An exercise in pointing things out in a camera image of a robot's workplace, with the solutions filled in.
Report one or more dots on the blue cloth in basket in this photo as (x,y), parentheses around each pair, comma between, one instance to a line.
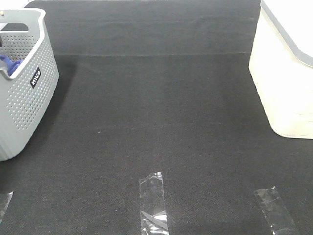
(11,65)

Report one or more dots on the clear tape strip centre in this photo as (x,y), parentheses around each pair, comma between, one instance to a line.
(152,205)

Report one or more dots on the black felt table mat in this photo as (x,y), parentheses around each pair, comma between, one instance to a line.
(148,86)

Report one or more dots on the clear tape strip right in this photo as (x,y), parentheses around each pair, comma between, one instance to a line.
(275,212)

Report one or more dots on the cream plastic basket grey rim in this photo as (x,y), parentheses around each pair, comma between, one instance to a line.
(281,65)

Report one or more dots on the grey perforated laundry basket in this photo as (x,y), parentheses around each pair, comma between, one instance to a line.
(26,94)

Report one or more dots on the clear tape strip left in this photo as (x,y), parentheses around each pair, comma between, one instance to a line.
(5,199)

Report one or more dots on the clear tape strip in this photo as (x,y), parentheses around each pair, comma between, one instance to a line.
(5,199)
(275,212)
(152,205)

